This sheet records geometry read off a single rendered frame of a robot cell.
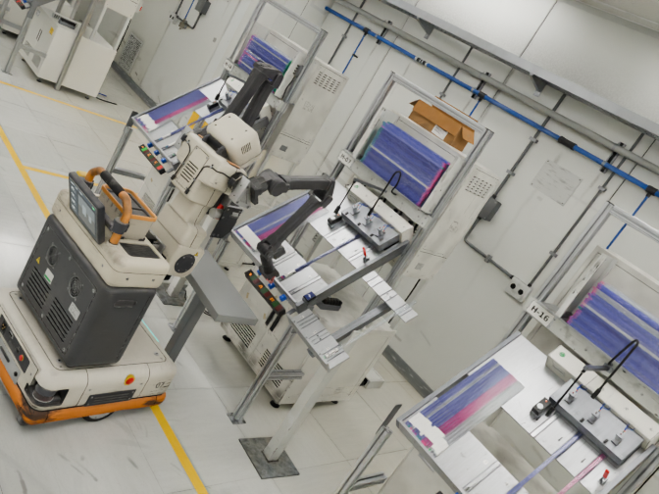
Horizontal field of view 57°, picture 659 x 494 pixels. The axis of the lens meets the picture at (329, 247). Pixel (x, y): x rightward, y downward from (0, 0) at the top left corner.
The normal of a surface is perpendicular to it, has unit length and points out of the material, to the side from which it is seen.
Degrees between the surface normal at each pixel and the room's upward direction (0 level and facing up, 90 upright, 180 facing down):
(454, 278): 89
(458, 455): 44
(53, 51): 90
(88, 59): 90
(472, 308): 90
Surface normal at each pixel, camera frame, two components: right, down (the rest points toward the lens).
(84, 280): -0.58, -0.08
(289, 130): 0.57, 0.56
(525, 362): -0.08, -0.69
